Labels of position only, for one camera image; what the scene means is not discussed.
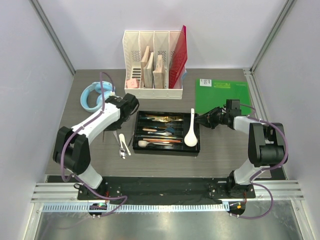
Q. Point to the white plastic spoon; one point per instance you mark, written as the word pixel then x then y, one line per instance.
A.
pixel 162 133

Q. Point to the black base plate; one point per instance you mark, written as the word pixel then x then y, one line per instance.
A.
pixel 211 188

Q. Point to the pink cube box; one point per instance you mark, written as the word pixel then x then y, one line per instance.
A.
pixel 132 83

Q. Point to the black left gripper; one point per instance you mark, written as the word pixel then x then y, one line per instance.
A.
pixel 114 127

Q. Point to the blue plastic spoon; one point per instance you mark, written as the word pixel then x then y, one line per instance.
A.
pixel 167 130

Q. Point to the large white ceramic spoon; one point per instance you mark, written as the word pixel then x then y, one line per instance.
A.
pixel 190 138

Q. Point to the wooden board right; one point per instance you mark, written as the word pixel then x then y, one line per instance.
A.
pixel 159 73

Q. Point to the wooden board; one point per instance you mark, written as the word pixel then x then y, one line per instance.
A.
pixel 147 66
pixel 159 73

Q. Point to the magenta plastic folder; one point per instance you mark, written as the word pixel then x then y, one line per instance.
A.
pixel 179 58

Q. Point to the light blue headphones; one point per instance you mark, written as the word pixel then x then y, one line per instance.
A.
pixel 105 89

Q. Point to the orange chopstick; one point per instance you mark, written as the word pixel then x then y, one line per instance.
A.
pixel 163 140

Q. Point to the small white ceramic spoon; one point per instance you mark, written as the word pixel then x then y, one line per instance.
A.
pixel 145 144

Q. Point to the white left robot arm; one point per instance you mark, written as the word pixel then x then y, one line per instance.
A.
pixel 72 145

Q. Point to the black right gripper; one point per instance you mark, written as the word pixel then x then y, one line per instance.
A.
pixel 208 118

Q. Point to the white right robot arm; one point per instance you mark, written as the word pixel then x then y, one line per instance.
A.
pixel 267 144

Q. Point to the white cable duct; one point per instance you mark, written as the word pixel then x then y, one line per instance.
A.
pixel 127 208

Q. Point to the green cutting mat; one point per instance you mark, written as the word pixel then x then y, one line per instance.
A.
pixel 211 93

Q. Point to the white file organizer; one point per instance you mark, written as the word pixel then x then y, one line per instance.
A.
pixel 155 63

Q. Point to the black cutlery tray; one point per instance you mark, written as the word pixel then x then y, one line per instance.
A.
pixel 179 121

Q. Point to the white chopstick in tray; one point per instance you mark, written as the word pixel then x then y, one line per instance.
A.
pixel 160 144

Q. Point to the mesh zipper pouch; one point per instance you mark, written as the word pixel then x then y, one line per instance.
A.
pixel 184 74

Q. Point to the wooden board left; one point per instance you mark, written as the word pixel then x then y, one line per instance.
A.
pixel 147 66

